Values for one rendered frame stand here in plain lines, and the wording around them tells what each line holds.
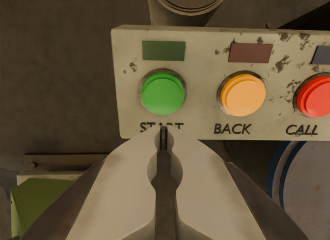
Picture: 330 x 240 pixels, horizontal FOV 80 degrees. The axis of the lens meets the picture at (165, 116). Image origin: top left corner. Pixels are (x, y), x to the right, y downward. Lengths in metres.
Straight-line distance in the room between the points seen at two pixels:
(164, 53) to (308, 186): 0.41
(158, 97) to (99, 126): 0.67
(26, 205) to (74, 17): 0.64
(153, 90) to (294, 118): 0.15
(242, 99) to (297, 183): 0.32
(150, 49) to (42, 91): 0.76
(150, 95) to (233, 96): 0.08
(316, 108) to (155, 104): 0.15
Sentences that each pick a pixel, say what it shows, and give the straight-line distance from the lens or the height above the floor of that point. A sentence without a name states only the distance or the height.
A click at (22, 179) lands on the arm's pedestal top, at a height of 0.12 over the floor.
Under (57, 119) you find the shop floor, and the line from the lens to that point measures 0.90.
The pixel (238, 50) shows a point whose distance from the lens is 0.19.
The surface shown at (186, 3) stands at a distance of 0.29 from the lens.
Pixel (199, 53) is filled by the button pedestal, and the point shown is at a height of 0.61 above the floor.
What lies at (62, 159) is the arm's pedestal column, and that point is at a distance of 0.90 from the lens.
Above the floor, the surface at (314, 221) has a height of 0.43.
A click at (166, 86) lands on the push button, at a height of 0.61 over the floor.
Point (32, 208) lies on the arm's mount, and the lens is 0.68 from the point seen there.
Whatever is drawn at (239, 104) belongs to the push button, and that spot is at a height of 0.61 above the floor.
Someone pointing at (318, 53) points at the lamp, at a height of 0.62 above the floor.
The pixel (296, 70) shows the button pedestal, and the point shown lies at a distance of 0.22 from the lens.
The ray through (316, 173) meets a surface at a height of 0.43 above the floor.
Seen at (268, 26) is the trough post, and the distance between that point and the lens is 0.91.
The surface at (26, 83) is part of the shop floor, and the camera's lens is 0.94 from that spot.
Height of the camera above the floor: 0.79
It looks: 82 degrees down
